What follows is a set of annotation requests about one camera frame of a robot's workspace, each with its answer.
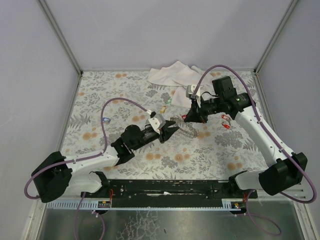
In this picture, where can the grey aluminium corner post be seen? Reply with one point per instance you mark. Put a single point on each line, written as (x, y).
(276, 34)

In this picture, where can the white slotted cable duct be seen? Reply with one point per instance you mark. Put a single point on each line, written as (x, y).
(133, 204)

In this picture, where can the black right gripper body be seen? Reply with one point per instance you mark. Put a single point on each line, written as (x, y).
(198, 110)

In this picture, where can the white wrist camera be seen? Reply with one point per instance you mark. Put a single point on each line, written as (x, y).
(157, 121)
(193, 94)

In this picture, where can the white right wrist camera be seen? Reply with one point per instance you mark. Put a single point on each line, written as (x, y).
(193, 94)

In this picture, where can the blue tagged key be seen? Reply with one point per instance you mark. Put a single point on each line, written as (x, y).
(105, 120)

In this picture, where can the white crumpled cloth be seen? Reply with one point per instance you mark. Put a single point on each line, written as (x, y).
(177, 75)

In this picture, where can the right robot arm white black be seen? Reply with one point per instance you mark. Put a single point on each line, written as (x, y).
(282, 172)

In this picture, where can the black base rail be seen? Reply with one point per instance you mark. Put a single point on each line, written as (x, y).
(169, 190)

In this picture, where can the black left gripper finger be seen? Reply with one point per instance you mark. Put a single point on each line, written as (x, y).
(169, 124)
(168, 132)

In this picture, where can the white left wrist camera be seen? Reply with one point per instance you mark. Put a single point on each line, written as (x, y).
(157, 121)

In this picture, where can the grey left corner post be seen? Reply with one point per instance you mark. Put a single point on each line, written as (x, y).
(45, 8)

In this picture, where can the white disc with keyrings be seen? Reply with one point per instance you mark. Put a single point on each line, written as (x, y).
(185, 128)

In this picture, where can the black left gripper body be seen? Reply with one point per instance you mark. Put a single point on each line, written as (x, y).
(162, 132)

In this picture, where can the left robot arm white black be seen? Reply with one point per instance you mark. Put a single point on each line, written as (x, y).
(60, 176)

